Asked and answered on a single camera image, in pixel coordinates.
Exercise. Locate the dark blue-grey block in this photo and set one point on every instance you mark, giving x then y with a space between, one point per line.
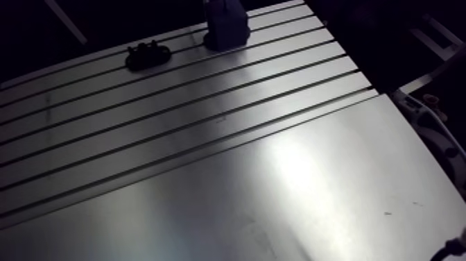
227 29

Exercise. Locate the black oval holder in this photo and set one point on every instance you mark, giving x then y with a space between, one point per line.
147 56

